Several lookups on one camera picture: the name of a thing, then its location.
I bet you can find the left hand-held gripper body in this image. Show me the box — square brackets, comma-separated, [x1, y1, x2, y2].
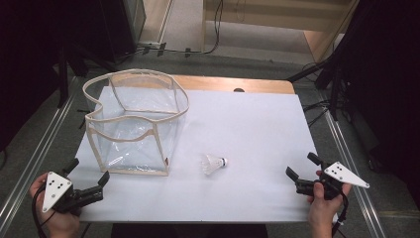
[42, 171, 105, 215]

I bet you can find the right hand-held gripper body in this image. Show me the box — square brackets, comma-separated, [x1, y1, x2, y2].
[294, 161, 371, 201]

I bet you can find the clear plastic bag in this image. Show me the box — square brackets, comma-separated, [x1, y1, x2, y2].
[81, 67, 190, 178]

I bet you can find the white feather shuttlecock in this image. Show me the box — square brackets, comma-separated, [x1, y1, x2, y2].
[200, 153, 229, 177]

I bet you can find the person's left hand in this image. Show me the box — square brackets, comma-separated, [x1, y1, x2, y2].
[28, 172, 81, 238]

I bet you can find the person's right hand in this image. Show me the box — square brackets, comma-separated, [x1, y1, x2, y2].
[306, 170, 354, 238]

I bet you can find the white table sheet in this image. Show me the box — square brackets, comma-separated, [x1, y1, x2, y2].
[75, 85, 320, 223]

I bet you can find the black metal stand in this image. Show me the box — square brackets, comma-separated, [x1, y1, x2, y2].
[56, 39, 71, 109]

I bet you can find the black curtain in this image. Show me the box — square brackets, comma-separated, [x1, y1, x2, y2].
[0, 0, 113, 153]
[316, 0, 420, 212]

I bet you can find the black cabinet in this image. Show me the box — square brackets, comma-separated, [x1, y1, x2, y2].
[97, 0, 148, 64]

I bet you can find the aluminium floor rail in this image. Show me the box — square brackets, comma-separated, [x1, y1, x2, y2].
[324, 107, 388, 238]
[0, 76, 79, 230]

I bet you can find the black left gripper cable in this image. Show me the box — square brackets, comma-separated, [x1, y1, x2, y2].
[31, 183, 57, 238]

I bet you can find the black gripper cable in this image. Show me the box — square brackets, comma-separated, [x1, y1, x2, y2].
[331, 191, 350, 238]
[31, 183, 57, 238]

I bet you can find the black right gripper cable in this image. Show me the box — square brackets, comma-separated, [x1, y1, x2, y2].
[331, 191, 350, 238]

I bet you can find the bundle of black cables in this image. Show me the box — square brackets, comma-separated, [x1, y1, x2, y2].
[301, 98, 332, 129]

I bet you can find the black floor cable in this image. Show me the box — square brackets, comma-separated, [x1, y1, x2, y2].
[133, 0, 225, 58]

